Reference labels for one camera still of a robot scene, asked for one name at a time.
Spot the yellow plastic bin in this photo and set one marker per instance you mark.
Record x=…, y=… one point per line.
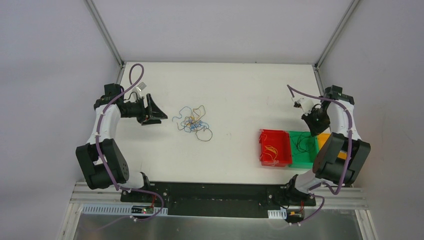
x=321, y=140

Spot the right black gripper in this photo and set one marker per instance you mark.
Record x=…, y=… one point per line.
x=316, y=122

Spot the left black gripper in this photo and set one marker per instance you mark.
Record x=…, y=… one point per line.
x=146, y=109

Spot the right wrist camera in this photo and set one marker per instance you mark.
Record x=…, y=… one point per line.
x=303, y=103

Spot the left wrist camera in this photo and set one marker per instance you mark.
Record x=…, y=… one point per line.
x=140, y=87

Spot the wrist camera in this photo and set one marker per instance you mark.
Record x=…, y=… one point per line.
x=140, y=87
x=303, y=103

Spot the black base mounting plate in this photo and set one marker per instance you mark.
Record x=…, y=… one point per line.
x=226, y=200

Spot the red plastic bin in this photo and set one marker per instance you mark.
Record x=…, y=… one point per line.
x=275, y=149

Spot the aluminium frame rail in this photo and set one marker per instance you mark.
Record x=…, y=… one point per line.
x=349, y=198

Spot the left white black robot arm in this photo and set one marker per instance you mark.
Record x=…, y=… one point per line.
x=100, y=159

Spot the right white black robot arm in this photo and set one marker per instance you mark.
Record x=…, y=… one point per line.
x=328, y=170

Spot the green plastic bin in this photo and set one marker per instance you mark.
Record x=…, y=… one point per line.
x=304, y=149

